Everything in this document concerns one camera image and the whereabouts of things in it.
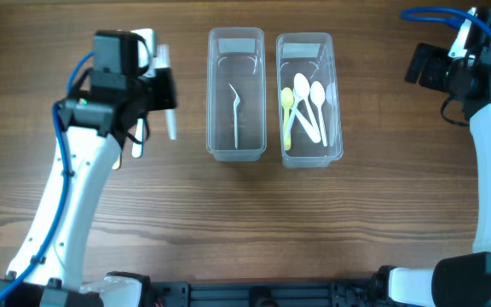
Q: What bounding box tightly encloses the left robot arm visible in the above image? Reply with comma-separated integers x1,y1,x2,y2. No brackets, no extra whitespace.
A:
0,28,176,306

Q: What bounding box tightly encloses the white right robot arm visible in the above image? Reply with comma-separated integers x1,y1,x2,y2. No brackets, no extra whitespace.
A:
368,7,491,306

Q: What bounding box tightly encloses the left clear plastic container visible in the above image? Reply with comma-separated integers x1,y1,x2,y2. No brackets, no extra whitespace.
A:
206,27,267,162

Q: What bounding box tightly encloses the clear bent plastic fork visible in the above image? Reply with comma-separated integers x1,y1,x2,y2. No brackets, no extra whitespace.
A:
229,84,240,148

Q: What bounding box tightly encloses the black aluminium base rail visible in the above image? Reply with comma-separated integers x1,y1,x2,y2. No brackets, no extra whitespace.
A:
151,280,397,307

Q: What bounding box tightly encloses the broad white plastic fork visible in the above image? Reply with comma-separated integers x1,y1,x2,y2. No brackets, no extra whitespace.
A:
131,118,145,159

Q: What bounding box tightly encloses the broad white plastic spoon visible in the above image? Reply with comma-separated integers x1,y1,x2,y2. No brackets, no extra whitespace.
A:
296,109,321,143

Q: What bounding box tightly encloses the yellow plastic fork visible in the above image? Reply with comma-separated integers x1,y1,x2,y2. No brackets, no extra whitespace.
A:
112,154,122,171

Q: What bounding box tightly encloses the yellow plastic spoon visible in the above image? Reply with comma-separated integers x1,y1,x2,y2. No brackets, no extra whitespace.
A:
280,87,294,151

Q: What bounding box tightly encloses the clear plastic container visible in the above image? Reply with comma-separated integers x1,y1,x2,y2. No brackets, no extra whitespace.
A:
276,32,344,168
206,27,267,162

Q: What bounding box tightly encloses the right clear plastic container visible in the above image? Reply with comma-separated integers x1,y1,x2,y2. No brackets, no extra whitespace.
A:
276,32,344,168

